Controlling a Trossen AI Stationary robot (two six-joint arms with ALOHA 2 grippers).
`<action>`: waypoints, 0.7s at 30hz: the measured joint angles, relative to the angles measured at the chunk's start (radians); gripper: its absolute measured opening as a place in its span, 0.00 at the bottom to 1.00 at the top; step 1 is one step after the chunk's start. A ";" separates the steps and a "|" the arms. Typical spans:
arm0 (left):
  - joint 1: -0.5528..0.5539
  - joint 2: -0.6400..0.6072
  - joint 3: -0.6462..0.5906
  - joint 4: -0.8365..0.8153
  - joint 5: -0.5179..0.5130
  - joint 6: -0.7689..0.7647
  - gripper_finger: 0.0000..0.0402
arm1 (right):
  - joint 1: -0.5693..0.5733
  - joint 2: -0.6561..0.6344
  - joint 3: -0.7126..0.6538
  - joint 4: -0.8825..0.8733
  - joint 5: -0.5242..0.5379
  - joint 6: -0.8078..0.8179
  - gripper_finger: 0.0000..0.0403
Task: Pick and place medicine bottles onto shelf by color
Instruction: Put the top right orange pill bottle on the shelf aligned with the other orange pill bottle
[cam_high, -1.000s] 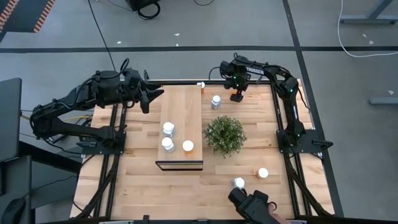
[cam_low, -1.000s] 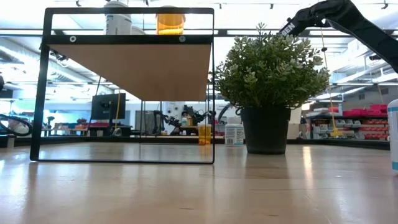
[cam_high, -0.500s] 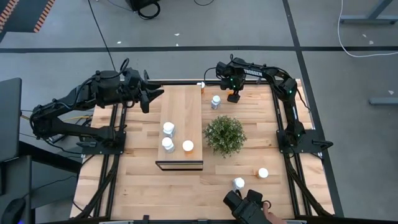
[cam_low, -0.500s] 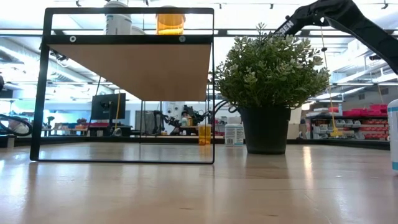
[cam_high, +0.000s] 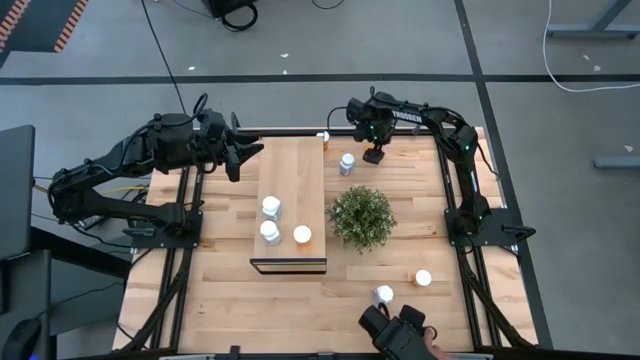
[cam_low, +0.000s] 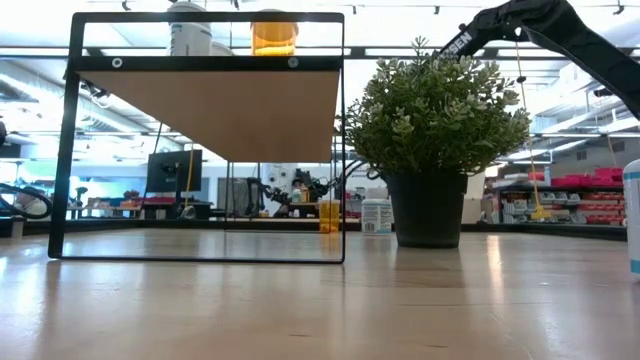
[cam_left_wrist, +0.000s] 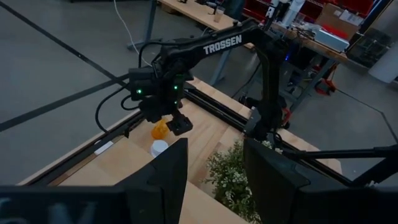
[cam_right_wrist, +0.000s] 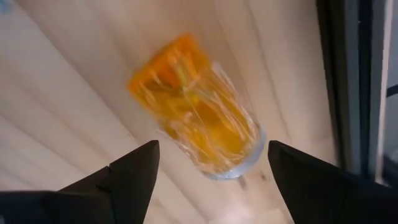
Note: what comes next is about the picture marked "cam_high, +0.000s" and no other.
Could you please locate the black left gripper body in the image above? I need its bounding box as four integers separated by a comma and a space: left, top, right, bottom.
197, 107, 246, 169

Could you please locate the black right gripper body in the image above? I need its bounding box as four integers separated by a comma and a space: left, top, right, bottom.
353, 119, 396, 150

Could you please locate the green plant in black pot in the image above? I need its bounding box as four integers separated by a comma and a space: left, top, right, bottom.
325, 184, 399, 255

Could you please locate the black power adapter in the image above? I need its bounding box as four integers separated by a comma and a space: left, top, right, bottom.
74, 213, 109, 232

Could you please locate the black table base beam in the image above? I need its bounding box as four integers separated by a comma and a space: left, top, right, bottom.
29, 225, 132, 280

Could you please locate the black handheld device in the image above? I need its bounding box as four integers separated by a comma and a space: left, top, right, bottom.
358, 303, 437, 360

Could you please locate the person's hand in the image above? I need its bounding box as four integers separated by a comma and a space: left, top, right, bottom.
422, 327, 454, 360

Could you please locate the grey monitor panel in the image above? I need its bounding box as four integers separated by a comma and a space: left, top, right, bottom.
0, 124, 36, 262

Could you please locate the orange striped black ramp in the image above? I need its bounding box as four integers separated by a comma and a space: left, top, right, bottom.
0, 0, 91, 54

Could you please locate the dark side desk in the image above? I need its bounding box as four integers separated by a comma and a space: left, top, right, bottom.
0, 248, 54, 360

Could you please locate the grey metal bar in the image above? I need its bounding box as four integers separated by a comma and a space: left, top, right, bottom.
593, 155, 640, 169

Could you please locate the black computer mouse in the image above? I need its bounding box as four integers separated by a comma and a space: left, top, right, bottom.
1, 318, 44, 360

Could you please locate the black aluminium rig frame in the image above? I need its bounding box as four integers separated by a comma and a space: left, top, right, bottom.
119, 113, 536, 360

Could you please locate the wooden shelf with black frame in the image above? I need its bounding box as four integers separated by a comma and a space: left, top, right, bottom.
249, 135, 329, 276

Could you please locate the long black floor cable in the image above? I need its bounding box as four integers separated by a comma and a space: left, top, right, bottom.
141, 0, 189, 114

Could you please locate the yellow cable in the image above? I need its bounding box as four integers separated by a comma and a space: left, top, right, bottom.
32, 183, 151, 199

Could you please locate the black box with cable loop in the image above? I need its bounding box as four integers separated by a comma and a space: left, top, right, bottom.
202, 0, 260, 33

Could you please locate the white floor cable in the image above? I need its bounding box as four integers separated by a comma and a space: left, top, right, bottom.
542, 0, 640, 94

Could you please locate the grey metal table frame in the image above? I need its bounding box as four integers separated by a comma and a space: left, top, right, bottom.
545, 0, 640, 41

